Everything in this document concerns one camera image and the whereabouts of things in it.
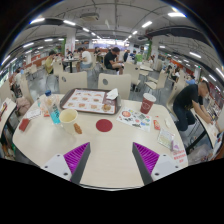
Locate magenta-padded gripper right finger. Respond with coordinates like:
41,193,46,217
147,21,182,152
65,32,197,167
131,142,183,186

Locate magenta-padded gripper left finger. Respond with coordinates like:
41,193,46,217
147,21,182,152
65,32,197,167
41,142,92,185

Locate clear blue-capped water bottle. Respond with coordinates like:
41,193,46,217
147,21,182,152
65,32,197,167
43,89,62,126

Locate clear plastic packet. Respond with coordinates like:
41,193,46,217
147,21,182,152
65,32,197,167
157,128,175,149

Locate white leaflet with red print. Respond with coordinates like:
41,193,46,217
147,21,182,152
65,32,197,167
171,141,189,165

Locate small red sauce packet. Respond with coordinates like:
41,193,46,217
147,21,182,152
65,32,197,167
152,119,162,131

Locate cream paper cup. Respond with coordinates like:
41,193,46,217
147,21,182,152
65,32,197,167
59,108,79,135

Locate colourful sticker sheet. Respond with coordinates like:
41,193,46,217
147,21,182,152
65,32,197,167
116,106,153,133

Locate flat round red coaster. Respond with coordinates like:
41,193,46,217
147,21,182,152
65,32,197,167
95,118,114,133

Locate red paper cup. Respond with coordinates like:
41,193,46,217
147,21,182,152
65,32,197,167
139,92,157,115

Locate brown tray with printed liner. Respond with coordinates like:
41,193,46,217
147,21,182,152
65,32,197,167
59,88,122,116

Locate red wallet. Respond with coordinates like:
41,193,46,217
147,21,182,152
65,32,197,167
18,118,32,132

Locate person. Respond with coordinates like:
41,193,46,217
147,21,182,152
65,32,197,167
103,46,124,75
172,80,214,133
77,47,93,72
186,74,197,86
14,68,23,87
44,50,58,75

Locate white crumpled napkin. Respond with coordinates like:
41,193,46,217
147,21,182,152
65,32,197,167
105,87,120,101

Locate pink bag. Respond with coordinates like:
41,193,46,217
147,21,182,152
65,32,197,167
15,96,32,117

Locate beige chair with round hole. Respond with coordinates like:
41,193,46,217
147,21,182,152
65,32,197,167
97,73,132,100
58,71,89,95

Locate beige chairs group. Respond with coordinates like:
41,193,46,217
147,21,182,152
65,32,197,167
0,59,188,113

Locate ceiling air conditioner unit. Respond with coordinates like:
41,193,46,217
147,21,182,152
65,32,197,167
79,12,100,22

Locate ceiling strip lights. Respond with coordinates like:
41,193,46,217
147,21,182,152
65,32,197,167
1,11,224,79

